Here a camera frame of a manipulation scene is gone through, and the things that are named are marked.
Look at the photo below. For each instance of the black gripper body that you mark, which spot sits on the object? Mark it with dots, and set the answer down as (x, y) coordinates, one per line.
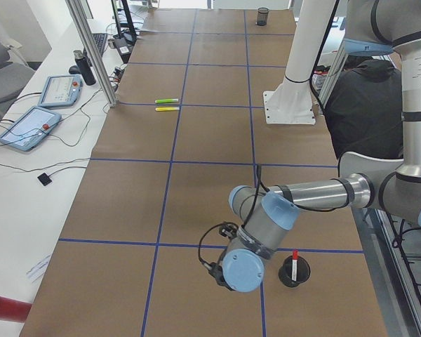
(219, 278)

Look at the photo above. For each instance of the red and white marker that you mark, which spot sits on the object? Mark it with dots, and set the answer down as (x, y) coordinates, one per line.
(294, 270)

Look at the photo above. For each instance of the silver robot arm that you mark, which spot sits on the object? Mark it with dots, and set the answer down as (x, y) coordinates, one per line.
(391, 185)

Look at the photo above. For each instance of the left black mesh cup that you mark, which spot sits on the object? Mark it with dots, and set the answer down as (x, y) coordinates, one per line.
(284, 272)

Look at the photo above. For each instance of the black mesh cup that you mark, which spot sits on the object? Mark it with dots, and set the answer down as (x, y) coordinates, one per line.
(262, 16)
(284, 272)

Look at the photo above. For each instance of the yellow highlighter pen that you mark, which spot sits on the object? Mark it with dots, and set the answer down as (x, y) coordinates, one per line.
(167, 109)

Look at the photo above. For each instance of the green highlighter pen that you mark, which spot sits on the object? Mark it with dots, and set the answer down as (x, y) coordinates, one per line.
(167, 101)

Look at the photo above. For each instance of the white chair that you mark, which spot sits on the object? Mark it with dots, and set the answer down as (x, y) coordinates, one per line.
(375, 169)

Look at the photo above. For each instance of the person in black jacket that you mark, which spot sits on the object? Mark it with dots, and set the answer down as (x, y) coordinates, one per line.
(363, 112)

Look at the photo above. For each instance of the small black puck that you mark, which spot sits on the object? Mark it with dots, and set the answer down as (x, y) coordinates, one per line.
(44, 179)

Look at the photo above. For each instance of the black water bottle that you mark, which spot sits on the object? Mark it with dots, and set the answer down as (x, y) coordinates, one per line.
(84, 67)

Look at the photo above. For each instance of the far teach pendant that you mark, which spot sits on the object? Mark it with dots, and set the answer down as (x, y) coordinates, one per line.
(60, 91)

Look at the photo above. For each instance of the teach pendant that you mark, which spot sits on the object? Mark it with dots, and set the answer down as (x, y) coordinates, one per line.
(31, 128)
(60, 91)

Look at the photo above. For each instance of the right black mesh cup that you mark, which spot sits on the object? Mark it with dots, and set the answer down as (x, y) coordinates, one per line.
(262, 16)

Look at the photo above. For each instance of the near teach pendant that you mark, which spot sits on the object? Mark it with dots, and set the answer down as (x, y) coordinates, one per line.
(31, 128)

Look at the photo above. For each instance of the black keyboard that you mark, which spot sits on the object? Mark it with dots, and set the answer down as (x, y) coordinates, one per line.
(100, 40)

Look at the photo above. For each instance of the red cylinder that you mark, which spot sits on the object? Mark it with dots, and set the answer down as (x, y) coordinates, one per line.
(14, 310)

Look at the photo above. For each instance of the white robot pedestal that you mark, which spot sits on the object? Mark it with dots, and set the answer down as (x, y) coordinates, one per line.
(291, 102)

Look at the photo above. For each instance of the aluminium frame post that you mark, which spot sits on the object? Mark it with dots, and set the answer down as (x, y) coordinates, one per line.
(79, 18)

